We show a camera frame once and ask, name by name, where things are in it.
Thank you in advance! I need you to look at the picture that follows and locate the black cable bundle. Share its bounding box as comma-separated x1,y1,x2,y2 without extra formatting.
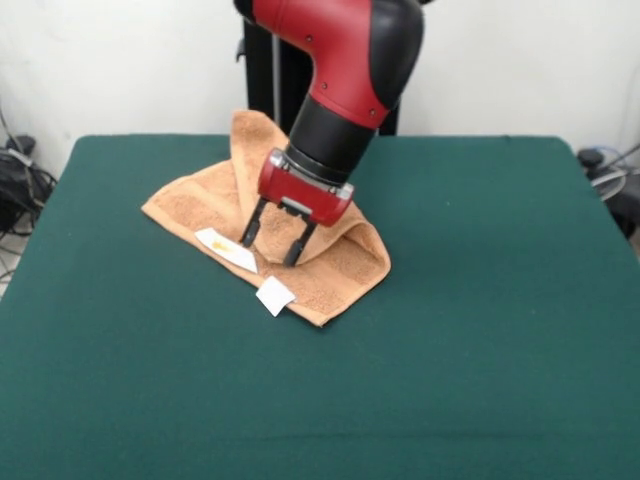
0,133,59,241

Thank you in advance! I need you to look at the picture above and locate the tan terry towel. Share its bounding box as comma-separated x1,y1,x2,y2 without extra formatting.
141,109,393,329

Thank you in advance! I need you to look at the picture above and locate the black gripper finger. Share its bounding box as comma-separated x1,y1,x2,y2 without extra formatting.
282,219,319,269
238,198,271,249

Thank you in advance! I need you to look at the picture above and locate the black device with cables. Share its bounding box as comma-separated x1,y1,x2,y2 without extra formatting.
577,147,640,239

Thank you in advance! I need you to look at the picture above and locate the dark green table cloth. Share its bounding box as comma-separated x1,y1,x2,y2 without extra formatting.
0,133,640,480

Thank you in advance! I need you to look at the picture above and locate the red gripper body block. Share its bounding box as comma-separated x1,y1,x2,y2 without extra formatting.
257,148,355,229

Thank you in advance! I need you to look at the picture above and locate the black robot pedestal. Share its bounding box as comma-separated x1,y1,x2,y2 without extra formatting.
234,14,402,137

